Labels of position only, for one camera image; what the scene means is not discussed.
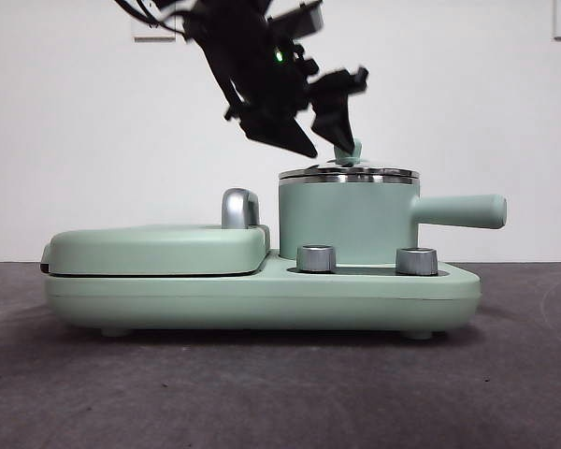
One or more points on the mint green griddle cover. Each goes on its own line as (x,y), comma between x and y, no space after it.
(145,248)

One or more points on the mint green breakfast machine base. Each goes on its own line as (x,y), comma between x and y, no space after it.
(262,299)

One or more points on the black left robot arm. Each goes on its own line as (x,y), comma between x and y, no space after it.
(248,56)

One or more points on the silver control knob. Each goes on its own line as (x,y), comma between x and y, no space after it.
(316,258)
(417,261)

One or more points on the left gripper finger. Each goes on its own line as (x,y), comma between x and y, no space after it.
(285,133)
(336,121)

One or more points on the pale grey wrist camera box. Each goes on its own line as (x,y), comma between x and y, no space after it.
(308,21)

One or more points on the mint green steamer pot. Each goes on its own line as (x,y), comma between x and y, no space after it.
(346,220)

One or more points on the glass lid with green knob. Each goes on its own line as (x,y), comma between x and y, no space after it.
(383,172)

